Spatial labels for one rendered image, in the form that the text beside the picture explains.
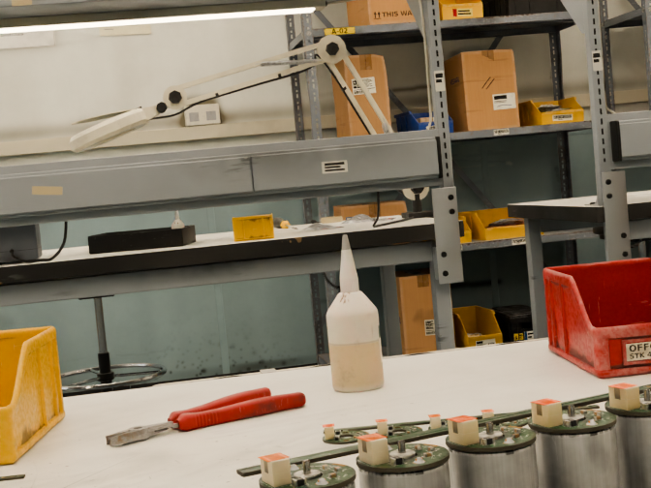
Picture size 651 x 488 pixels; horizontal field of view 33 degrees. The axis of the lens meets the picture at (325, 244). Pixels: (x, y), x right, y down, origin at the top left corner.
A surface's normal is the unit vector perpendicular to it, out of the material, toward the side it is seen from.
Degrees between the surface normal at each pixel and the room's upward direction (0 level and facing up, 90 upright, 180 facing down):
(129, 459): 0
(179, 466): 0
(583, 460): 90
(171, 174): 90
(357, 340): 90
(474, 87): 87
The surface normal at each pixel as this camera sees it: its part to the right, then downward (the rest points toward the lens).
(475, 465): -0.53, 0.10
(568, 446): -0.29, 0.08
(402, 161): 0.17, 0.04
